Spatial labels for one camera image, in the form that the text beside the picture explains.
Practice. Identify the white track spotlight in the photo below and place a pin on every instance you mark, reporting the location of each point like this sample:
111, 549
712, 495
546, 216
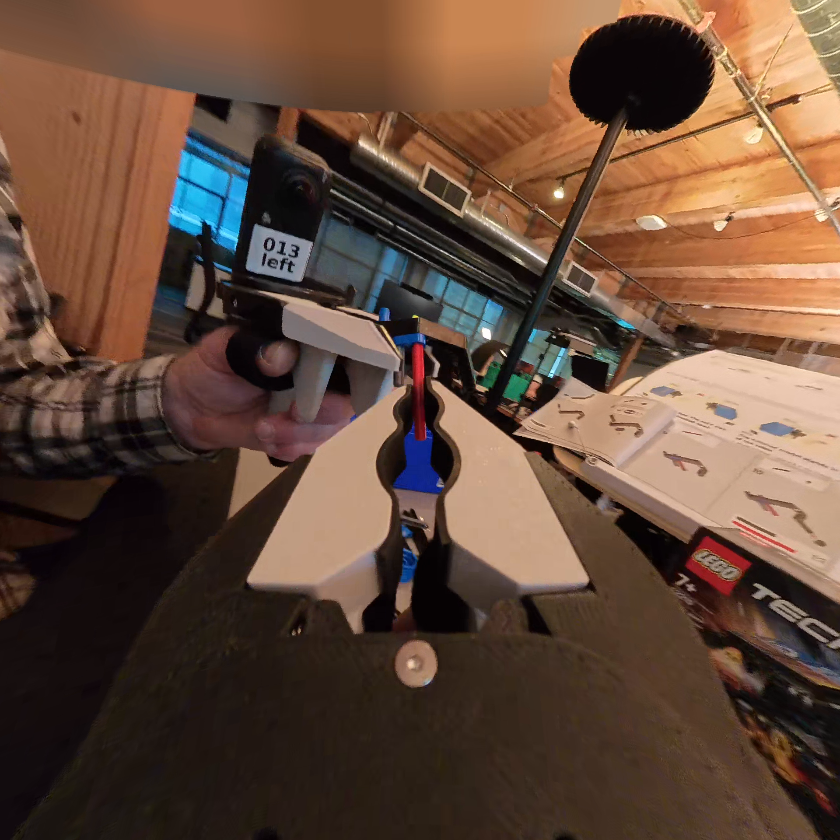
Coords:
825, 210
722, 223
753, 134

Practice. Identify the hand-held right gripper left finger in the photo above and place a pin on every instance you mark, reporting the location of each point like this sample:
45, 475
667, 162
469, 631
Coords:
334, 525

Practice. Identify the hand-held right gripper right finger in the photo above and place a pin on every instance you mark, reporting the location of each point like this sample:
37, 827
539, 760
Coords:
505, 525

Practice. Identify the printed toy truck box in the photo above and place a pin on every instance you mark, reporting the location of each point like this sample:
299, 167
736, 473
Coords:
774, 623

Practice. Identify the instruction booklet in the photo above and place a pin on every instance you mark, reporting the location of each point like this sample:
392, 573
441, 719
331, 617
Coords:
722, 420

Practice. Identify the silver air duct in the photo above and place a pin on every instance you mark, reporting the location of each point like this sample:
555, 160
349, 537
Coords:
499, 229

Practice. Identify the red axle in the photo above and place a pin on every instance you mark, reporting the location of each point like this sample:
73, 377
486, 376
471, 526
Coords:
418, 394

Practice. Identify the person's left forearm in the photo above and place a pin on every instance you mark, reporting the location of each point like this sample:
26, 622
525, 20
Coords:
85, 413

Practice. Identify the black angled beam assembly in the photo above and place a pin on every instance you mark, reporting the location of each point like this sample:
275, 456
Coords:
408, 340

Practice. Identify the white ceiling disc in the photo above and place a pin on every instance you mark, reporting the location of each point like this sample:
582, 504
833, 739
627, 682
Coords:
651, 222

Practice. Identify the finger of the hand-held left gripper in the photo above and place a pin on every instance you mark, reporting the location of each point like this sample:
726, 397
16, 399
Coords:
371, 384
341, 338

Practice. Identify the black round-head pole lamp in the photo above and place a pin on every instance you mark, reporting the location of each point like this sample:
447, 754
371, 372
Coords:
640, 72

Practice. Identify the white vent grille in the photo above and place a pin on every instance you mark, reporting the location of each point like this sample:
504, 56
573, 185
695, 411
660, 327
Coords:
581, 277
445, 189

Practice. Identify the black monitor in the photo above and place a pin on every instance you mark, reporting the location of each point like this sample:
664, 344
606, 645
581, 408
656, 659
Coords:
410, 302

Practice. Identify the person's left hand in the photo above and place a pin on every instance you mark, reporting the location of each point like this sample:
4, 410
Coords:
203, 394

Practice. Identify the silver flexible duct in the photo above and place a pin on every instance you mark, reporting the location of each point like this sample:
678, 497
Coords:
817, 29

